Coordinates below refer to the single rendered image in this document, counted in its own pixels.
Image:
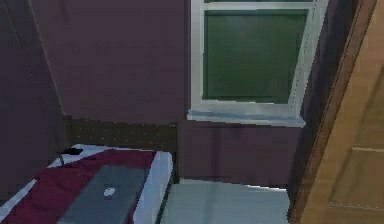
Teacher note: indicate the white framed window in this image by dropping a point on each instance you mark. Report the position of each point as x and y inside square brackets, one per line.
[253, 56]

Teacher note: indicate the small black flat object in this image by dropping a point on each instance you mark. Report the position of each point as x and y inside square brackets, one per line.
[71, 152]

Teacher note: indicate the bed with dark red cover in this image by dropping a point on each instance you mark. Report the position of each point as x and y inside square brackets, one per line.
[66, 176]

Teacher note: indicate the brown wooden room door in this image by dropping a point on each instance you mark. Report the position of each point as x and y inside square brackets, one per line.
[350, 140]

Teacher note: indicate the grey closed laptop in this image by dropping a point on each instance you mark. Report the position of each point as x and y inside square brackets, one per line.
[106, 196]

